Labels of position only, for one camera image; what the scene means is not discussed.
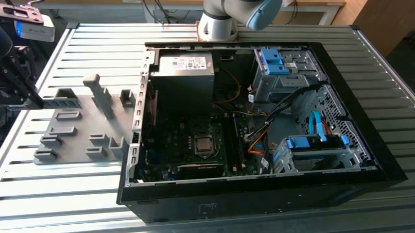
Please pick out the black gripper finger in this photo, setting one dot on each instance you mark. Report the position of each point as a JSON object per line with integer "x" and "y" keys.
{"x": 24, "y": 72}
{"x": 11, "y": 93}

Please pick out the blue RAM stick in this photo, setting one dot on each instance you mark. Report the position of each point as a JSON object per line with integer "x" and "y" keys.
{"x": 62, "y": 104}

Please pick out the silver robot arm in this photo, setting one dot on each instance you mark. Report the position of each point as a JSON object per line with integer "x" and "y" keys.
{"x": 215, "y": 24}

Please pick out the black RAM slot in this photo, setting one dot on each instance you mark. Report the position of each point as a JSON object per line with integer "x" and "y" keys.
{"x": 230, "y": 145}

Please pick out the grey parts rack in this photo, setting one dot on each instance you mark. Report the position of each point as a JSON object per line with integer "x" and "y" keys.
{"x": 91, "y": 116}

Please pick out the grey power supply unit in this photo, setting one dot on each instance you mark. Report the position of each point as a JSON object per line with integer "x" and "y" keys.
{"x": 182, "y": 87}

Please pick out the green motherboard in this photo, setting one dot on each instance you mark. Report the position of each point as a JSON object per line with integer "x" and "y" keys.
{"x": 171, "y": 150}

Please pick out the silver CPU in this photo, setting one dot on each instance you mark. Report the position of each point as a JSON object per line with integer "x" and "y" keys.
{"x": 203, "y": 144}

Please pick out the black graphics card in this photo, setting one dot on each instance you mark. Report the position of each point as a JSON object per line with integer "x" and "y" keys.
{"x": 201, "y": 171}

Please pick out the blue disk carrier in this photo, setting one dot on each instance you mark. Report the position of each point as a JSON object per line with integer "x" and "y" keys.
{"x": 274, "y": 63}
{"x": 302, "y": 142}

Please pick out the silver drive cage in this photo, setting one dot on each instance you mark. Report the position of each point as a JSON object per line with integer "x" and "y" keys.
{"x": 275, "y": 87}
{"x": 325, "y": 155}

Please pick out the black PC case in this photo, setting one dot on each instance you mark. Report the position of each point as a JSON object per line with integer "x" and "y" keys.
{"x": 227, "y": 196}

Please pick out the wooden desk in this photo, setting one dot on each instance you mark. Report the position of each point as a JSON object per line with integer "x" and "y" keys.
{"x": 325, "y": 3}

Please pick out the wooden cabinet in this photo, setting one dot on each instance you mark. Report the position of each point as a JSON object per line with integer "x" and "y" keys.
{"x": 386, "y": 21}

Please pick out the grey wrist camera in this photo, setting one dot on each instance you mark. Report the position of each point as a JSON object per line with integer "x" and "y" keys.
{"x": 38, "y": 30}

